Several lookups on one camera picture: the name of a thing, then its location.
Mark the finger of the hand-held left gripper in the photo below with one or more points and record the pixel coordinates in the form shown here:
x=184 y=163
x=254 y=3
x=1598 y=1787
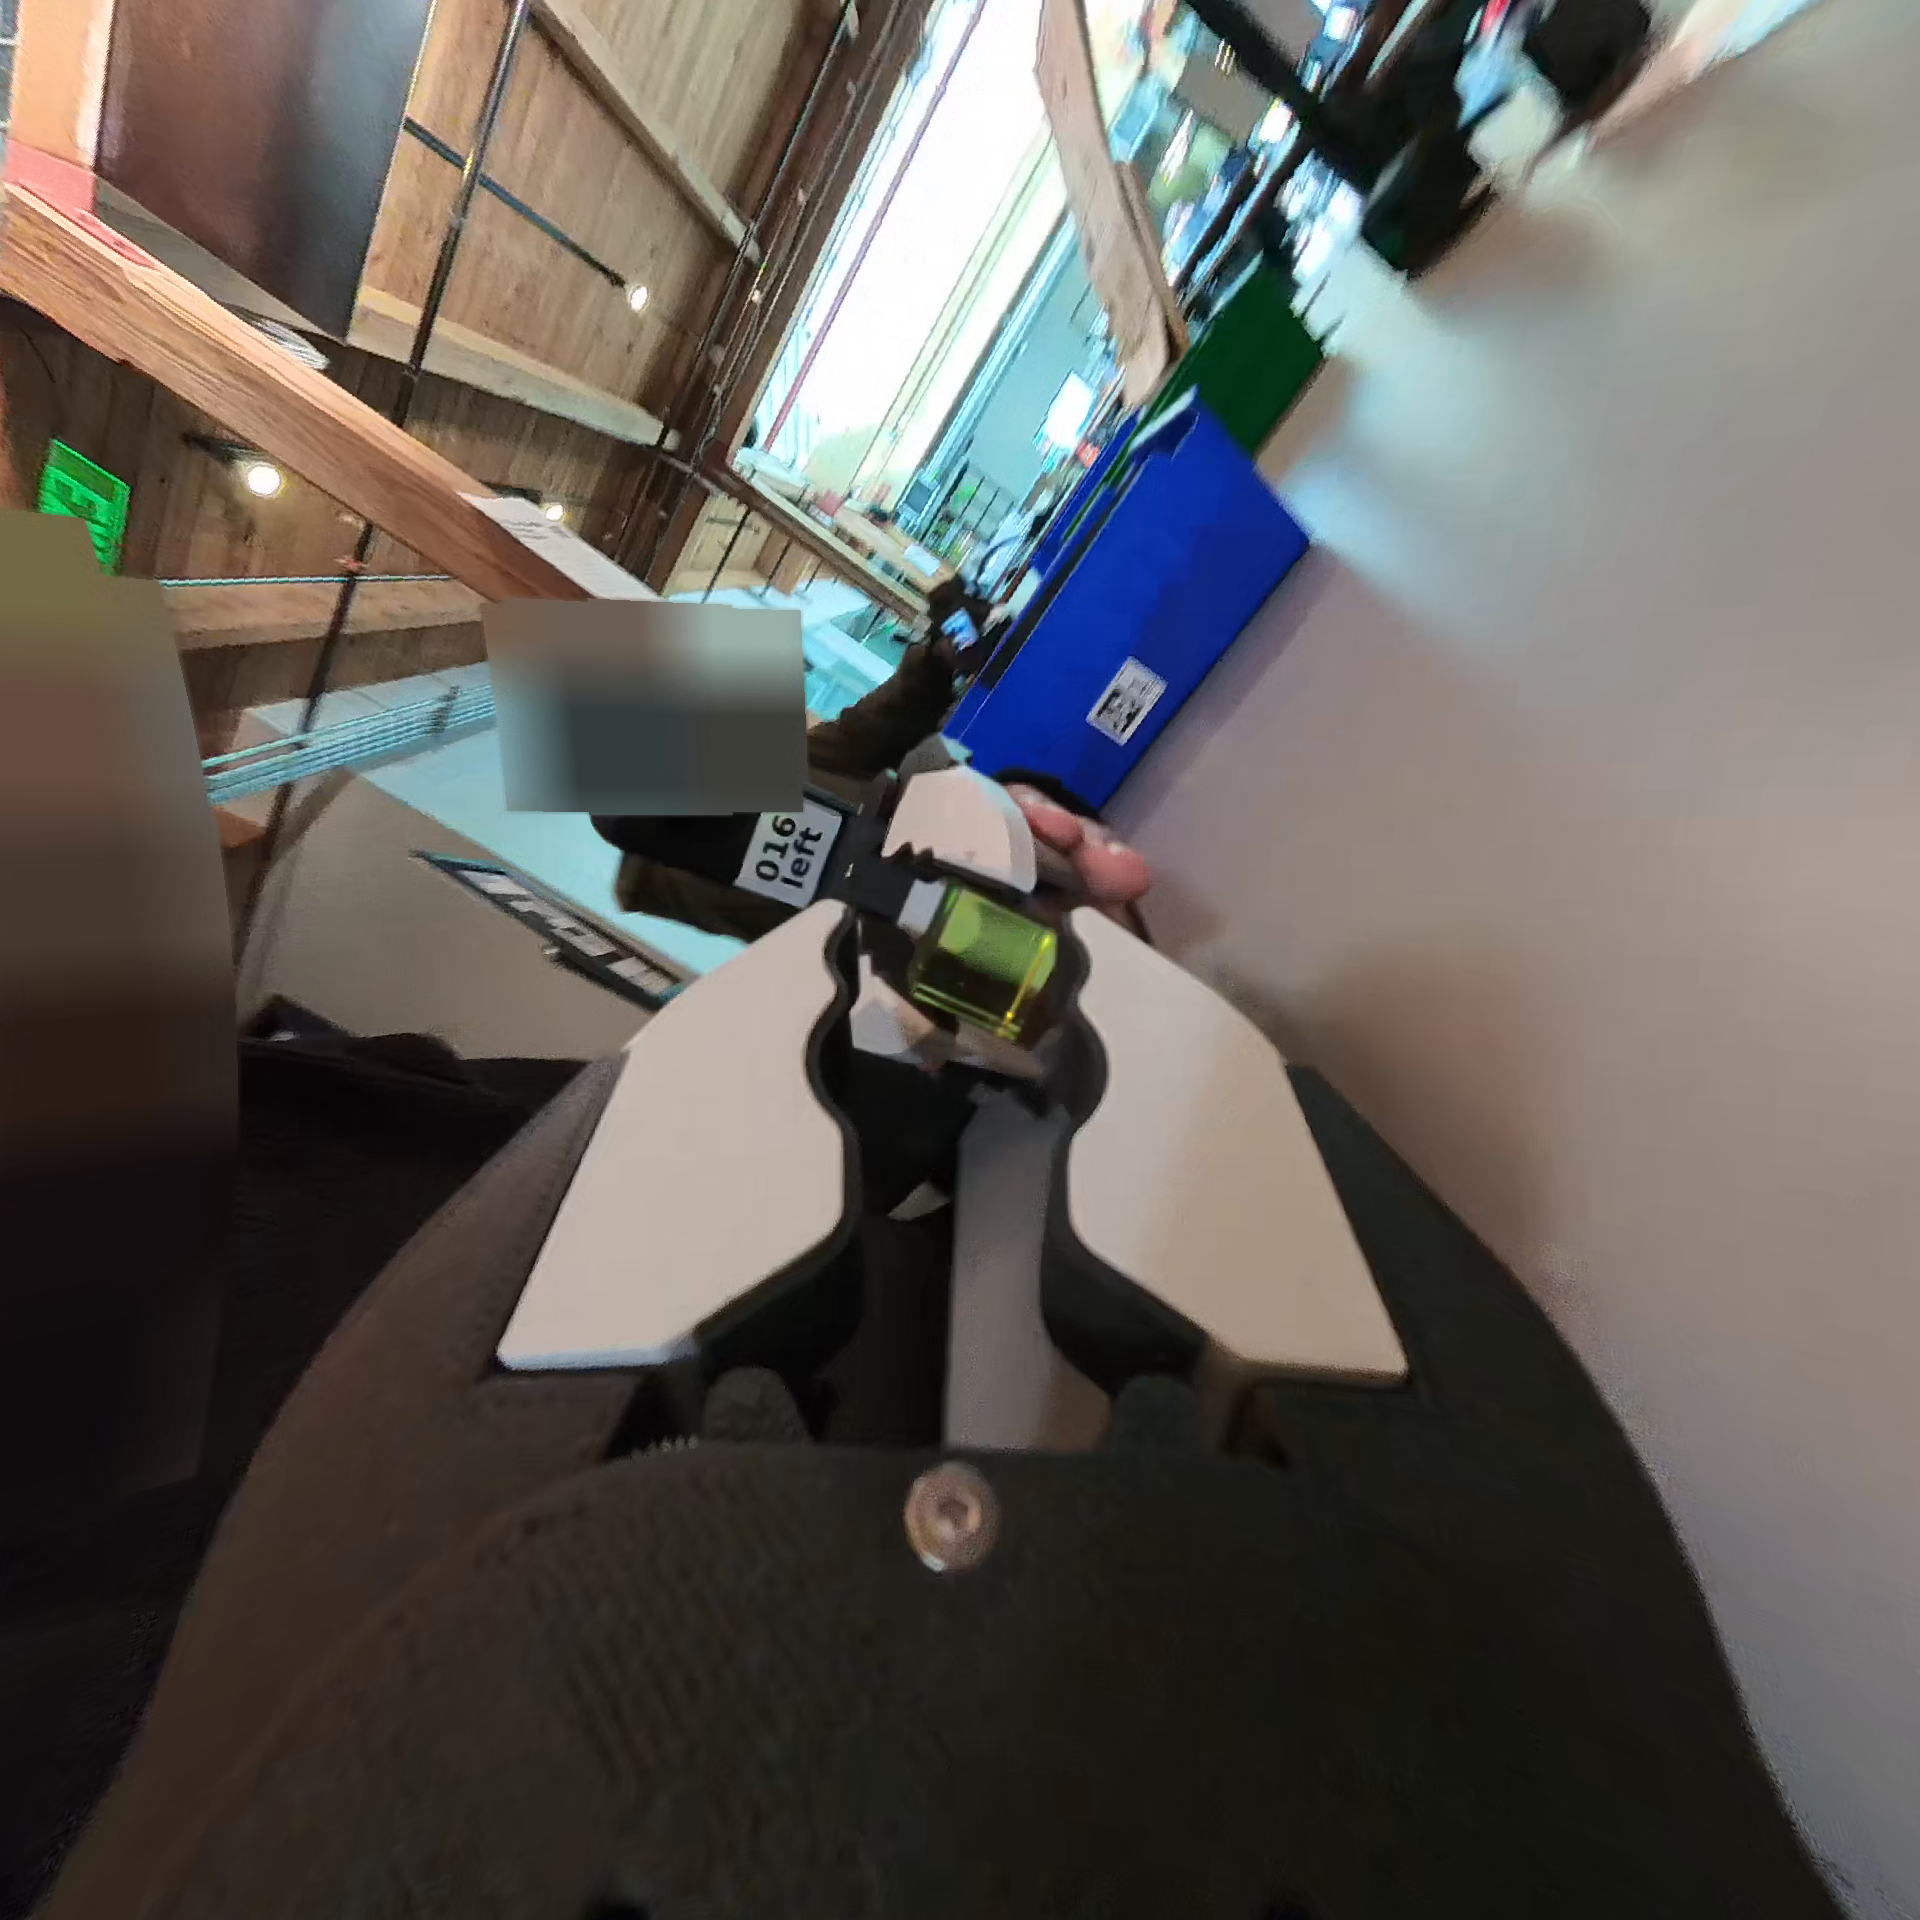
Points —
x=893 y=1026
x=968 y=825

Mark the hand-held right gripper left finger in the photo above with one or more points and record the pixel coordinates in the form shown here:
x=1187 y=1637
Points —
x=688 y=1186

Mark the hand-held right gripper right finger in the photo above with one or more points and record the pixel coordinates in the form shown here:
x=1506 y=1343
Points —
x=1214 y=1186

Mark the green transparent cube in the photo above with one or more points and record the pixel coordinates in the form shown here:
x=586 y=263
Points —
x=980 y=961

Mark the person's left hand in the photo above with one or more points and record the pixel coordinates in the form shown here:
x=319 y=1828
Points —
x=1094 y=871

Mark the blue storage bin with label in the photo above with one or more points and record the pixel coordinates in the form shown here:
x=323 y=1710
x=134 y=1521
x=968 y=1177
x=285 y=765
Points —
x=1139 y=599

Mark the person's dark knit sweater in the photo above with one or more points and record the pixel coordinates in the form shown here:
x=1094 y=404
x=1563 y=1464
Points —
x=389 y=1169

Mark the green storage bin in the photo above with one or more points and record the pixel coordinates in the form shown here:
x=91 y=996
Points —
x=1260 y=358

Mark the printed cardboard sign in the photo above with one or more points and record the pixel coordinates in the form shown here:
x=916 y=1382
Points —
x=1103 y=196

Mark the green exit sign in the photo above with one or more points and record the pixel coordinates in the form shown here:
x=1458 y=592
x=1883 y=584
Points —
x=82 y=504

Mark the black pole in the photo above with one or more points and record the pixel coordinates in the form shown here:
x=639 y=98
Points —
x=1291 y=98

